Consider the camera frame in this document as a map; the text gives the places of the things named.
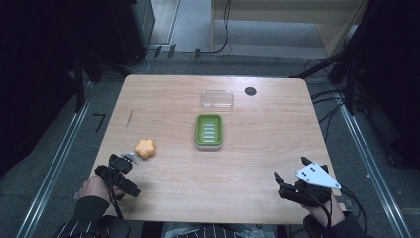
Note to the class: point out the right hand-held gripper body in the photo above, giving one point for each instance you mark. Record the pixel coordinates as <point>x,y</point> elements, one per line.
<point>308,186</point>

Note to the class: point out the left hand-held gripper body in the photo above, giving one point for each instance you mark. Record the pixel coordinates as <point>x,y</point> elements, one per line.
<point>116,178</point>

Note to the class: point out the orange flower-shaped soap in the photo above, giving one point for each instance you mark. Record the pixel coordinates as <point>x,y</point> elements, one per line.
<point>145,148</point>

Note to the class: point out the green soap dish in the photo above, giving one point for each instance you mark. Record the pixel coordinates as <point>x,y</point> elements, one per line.
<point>209,131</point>

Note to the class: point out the clear plastic lid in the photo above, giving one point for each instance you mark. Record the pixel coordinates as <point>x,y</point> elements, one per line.
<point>217,100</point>

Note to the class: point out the person's left hand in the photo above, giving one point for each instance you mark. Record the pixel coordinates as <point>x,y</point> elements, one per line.
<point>95,190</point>

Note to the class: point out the person's right hand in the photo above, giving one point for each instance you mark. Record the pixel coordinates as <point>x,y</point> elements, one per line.
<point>325,211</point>

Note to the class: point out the person's striped clothing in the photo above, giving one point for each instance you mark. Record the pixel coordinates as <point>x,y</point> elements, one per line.
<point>211,231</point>

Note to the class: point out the black round table grommet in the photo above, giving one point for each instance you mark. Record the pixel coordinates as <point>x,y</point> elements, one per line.
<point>250,91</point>

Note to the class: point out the black metal stand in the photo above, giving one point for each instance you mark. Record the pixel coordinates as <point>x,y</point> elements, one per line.
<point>327,62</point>

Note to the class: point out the dark cabinet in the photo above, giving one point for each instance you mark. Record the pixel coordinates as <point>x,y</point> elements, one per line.
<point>132,29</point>

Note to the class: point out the metal floor rail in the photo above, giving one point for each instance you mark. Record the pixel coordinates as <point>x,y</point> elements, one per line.
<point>373,168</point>
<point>56,165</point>

